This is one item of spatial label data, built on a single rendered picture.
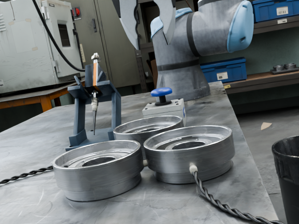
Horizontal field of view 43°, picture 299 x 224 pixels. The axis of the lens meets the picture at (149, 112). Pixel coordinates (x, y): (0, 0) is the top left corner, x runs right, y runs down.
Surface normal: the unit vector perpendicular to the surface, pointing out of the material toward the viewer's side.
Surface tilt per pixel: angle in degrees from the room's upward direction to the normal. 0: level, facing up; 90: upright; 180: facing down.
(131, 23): 90
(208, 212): 0
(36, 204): 0
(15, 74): 90
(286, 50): 90
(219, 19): 80
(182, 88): 72
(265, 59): 90
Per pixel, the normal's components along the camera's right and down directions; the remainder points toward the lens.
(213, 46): -0.25, 0.76
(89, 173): -0.04, 0.18
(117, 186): 0.49, 0.06
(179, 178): -0.38, 0.22
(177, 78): -0.18, -0.11
